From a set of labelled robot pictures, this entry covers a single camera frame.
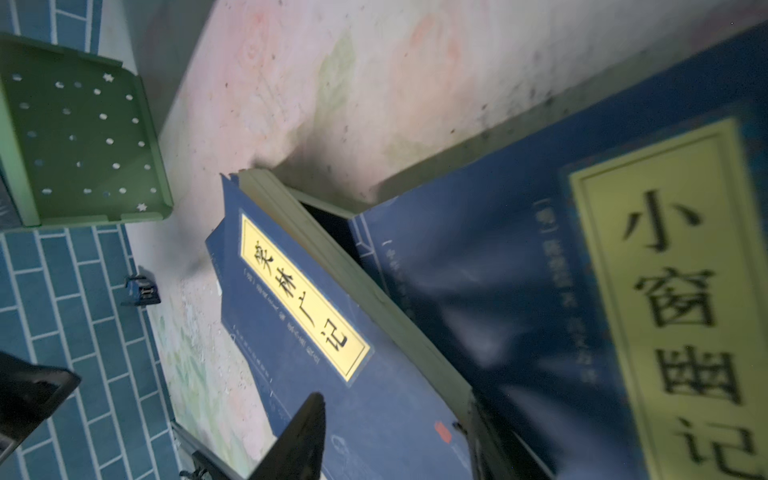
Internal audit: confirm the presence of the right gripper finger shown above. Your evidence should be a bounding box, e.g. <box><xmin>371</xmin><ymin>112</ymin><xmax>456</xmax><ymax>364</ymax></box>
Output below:
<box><xmin>248</xmin><ymin>392</ymin><xmax>326</xmax><ymax>480</ymax></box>

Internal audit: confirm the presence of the right blue book under pile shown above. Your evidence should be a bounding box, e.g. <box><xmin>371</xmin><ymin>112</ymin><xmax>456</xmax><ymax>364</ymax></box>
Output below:
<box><xmin>350</xmin><ymin>24</ymin><xmax>767</xmax><ymax>479</ymax></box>

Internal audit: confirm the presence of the blue book yellow label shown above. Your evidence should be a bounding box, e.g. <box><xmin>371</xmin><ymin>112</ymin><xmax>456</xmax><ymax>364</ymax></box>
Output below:
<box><xmin>221</xmin><ymin>178</ymin><xmax>472</xmax><ymax>479</ymax></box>

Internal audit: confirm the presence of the black blue stapler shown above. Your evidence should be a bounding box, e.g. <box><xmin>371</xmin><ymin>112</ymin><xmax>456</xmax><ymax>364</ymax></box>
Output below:
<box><xmin>123</xmin><ymin>275</ymin><xmax>161</xmax><ymax>307</ymax></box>

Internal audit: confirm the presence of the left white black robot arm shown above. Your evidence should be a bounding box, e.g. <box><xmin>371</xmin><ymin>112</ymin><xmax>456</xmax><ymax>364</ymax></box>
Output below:
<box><xmin>1</xmin><ymin>352</ymin><xmax>82</xmax><ymax>463</ymax></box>

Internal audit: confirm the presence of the green wooden shelf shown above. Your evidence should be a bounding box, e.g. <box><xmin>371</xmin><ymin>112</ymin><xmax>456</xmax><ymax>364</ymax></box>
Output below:
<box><xmin>1</xmin><ymin>34</ymin><xmax>173</xmax><ymax>230</ymax></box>

